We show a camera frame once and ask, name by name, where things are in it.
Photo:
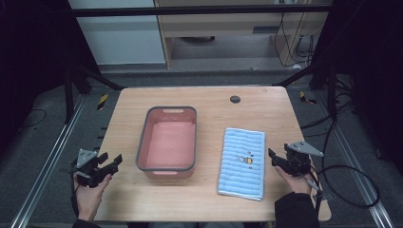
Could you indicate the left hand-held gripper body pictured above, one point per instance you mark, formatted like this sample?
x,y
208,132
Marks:
x,y
86,164

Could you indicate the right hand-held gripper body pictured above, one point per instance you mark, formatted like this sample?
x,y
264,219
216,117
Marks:
x,y
297,161

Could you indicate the blue striped towel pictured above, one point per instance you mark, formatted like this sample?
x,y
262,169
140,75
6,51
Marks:
x,y
240,177

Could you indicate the pink plastic basin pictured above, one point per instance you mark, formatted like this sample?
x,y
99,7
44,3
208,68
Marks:
x,y
171,142

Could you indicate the person's right hand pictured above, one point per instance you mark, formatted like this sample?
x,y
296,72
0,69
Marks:
x,y
296,185

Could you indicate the person's left hand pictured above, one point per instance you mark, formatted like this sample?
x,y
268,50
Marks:
x,y
87,199

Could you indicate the yellow black tape strip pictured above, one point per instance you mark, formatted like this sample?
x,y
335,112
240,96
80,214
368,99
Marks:
x,y
305,98
102,102

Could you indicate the dark round table grommet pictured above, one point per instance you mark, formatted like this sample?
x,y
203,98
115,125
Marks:
x,y
235,99

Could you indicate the black metal stand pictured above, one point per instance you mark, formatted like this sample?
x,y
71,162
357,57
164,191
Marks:
x,y
332,95
68,95

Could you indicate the black curtain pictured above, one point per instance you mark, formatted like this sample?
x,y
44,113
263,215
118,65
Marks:
x,y
374,63
31,63

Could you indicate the white cabinet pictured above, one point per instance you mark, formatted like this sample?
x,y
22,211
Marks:
x,y
120,38

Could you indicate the wooden shelf desk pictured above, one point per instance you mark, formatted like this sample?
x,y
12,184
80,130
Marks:
x,y
221,27

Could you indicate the aluminium floor rail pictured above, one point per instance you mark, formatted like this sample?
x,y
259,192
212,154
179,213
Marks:
x,y
358,177
47,164

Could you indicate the black horizontal frame bar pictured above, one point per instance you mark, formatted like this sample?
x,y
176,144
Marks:
x,y
190,11

